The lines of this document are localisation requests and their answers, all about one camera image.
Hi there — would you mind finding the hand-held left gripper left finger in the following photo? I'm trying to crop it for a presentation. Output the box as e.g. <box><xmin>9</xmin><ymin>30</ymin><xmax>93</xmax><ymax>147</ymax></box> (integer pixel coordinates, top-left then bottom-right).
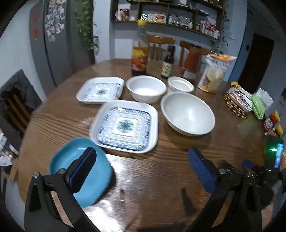
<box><xmin>24</xmin><ymin>147</ymin><xmax>105</xmax><ymax>232</ymax></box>

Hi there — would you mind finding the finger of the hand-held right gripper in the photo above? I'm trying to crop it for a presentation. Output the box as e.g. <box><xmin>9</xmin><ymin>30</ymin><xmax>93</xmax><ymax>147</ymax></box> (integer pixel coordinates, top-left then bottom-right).
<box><xmin>242</xmin><ymin>159</ymin><xmax>268</xmax><ymax>179</ymax></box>

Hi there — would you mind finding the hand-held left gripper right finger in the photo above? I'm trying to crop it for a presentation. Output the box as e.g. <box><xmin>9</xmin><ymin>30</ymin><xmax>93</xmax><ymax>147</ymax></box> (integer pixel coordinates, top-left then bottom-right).
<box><xmin>188</xmin><ymin>147</ymin><xmax>262</xmax><ymax>232</ymax></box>

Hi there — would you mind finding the blue bowl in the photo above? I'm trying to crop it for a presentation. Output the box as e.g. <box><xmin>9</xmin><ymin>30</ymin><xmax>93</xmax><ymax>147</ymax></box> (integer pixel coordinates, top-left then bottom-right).
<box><xmin>49</xmin><ymin>137</ymin><xmax>114</xmax><ymax>208</ymax></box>

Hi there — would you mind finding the large white bowl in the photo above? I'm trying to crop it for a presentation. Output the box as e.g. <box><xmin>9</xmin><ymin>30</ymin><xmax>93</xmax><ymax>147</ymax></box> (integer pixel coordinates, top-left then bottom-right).
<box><xmin>160</xmin><ymin>91</ymin><xmax>215</xmax><ymax>136</ymax></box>

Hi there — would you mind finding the square blue patterned plate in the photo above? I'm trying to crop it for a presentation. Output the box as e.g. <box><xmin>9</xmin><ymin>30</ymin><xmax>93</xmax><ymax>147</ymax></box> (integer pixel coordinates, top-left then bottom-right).
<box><xmin>89</xmin><ymin>100</ymin><xmax>159</xmax><ymax>154</ymax></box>
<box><xmin>76</xmin><ymin>77</ymin><xmax>125</xmax><ymax>105</ymax></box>

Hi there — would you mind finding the small white bowl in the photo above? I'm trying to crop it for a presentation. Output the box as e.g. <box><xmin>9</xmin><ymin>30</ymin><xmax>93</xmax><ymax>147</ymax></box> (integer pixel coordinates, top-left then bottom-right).
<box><xmin>167</xmin><ymin>76</ymin><xmax>194</xmax><ymax>93</ymax></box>

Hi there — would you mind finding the medium white bowl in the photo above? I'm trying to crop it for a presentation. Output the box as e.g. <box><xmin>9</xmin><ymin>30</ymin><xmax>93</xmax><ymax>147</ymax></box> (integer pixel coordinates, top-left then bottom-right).
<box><xmin>126</xmin><ymin>75</ymin><xmax>167</xmax><ymax>104</ymax></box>

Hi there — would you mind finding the red condiment jar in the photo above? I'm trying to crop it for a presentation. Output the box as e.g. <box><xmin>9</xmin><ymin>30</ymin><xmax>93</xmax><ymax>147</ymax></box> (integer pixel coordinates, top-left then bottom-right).
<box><xmin>263</xmin><ymin>114</ymin><xmax>277</xmax><ymax>132</ymax></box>

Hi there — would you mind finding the green packet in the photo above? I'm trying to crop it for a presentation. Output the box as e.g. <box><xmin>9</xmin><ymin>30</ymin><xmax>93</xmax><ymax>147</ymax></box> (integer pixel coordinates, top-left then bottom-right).
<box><xmin>250</xmin><ymin>94</ymin><xmax>266</xmax><ymax>120</ymax></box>

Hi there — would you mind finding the woven bead basket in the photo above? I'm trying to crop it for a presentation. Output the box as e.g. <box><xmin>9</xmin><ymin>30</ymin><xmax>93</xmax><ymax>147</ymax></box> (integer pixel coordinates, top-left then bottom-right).
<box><xmin>224</xmin><ymin>87</ymin><xmax>252</xmax><ymax>120</ymax></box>

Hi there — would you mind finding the white paper pack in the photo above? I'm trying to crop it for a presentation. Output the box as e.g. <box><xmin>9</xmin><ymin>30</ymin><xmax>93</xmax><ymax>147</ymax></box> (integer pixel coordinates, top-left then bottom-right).
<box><xmin>256</xmin><ymin>88</ymin><xmax>274</xmax><ymax>107</ymax></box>

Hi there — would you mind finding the white foil packet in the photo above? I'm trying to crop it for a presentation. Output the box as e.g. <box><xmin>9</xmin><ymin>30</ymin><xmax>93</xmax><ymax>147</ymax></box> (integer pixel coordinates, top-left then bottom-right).
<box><xmin>229</xmin><ymin>87</ymin><xmax>253</xmax><ymax>111</ymax></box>

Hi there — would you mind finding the wooden slatted chair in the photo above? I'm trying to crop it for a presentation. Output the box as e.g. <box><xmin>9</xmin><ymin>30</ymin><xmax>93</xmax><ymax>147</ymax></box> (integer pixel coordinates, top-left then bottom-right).
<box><xmin>0</xmin><ymin>94</ymin><xmax>32</xmax><ymax>136</ymax></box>

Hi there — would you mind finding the yellow cracker bag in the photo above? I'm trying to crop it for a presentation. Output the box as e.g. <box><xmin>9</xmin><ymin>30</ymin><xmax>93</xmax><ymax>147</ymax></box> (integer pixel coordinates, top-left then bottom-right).
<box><xmin>197</xmin><ymin>54</ymin><xmax>238</xmax><ymax>94</ymax></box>

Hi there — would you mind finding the dark cloth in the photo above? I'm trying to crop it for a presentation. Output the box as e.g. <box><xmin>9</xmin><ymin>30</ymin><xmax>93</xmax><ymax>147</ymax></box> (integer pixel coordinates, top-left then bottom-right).
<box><xmin>0</xmin><ymin>69</ymin><xmax>43</xmax><ymax>112</ymax></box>

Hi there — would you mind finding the red sauce jar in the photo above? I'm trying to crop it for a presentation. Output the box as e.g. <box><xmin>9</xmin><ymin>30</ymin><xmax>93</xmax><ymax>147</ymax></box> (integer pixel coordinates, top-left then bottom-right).
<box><xmin>180</xmin><ymin>45</ymin><xmax>203</xmax><ymax>81</ymax></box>

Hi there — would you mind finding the small dark sauce bottle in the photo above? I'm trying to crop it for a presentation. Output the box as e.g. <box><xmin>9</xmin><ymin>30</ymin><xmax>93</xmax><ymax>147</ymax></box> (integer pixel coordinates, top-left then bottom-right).
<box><xmin>161</xmin><ymin>45</ymin><xmax>176</xmax><ymax>80</ymax></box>

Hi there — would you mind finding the green trailing plant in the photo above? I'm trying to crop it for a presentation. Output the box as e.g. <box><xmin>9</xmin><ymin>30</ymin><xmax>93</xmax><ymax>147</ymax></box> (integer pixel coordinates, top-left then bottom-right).
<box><xmin>210</xmin><ymin>37</ymin><xmax>229</xmax><ymax>55</ymax></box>

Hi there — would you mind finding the grey refrigerator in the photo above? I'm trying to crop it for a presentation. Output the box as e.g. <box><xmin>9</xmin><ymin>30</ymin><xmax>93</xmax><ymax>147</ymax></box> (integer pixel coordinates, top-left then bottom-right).
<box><xmin>29</xmin><ymin>0</ymin><xmax>95</xmax><ymax>86</ymax></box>

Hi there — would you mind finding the large dark vinegar bottle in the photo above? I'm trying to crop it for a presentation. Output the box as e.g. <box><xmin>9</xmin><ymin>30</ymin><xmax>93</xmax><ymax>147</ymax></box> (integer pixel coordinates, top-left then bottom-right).
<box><xmin>131</xmin><ymin>20</ymin><xmax>149</xmax><ymax>77</ymax></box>

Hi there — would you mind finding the green hanging vine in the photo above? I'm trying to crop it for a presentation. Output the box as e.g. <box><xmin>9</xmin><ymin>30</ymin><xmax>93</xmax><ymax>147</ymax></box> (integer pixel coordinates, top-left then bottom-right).
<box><xmin>74</xmin><ymin>0</ymin><xmax>100</xmax><ymax>53</ymax></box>

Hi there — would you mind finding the group of fridge photos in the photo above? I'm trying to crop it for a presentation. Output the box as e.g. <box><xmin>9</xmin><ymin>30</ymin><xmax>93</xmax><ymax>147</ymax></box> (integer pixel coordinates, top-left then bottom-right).
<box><xmin>44</xmin><ymin>0</ymin><xmax>66</xmax><ymax>42</ymax></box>

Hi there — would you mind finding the row of shelf jars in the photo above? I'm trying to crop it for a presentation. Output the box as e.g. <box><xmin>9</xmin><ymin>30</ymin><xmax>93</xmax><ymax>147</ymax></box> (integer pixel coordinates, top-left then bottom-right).
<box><xmin>115</xmin><ymin>8</ymin><xmax>220</xmax><ymax>39</ymax></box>

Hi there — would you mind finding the wooden wall shelf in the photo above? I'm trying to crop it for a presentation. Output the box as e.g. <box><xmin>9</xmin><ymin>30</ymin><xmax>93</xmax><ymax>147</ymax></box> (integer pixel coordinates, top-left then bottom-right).
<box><xmin>110</xmin><ymin>0</ymin><xmax>226</xmax><ymax>41</ymax></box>

